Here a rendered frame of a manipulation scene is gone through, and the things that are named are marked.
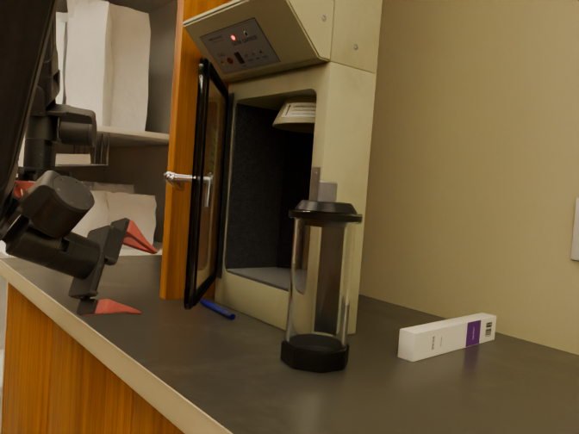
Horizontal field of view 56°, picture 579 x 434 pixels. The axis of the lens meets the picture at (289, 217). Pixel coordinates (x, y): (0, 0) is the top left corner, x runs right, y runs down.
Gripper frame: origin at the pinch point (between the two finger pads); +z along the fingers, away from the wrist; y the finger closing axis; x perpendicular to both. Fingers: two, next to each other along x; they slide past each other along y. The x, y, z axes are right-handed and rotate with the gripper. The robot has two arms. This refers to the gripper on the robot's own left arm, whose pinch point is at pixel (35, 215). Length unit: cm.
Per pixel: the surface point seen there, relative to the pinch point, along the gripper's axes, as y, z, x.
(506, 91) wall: 60, -33, -70
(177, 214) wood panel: 22.9, -2.0, -14.8
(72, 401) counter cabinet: 5.2, 35.7, -8.8
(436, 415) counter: 7, 17, -80
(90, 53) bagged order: 54, -53, 70
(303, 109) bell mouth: 26, -24, -44
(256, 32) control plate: 15, -35, -40
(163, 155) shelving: 101, -23, 84
